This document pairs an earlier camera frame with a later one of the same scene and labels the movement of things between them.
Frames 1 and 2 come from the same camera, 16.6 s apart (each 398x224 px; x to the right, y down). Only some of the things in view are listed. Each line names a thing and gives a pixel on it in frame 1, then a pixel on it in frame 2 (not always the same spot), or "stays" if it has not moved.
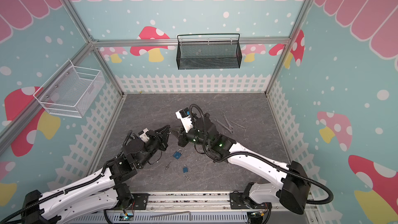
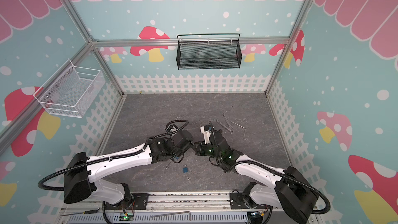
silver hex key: x=239 y=125 stays
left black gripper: x=159 y=137 to x=191 y=143
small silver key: x=167 y=166 stays
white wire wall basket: x=72 y=91 stays
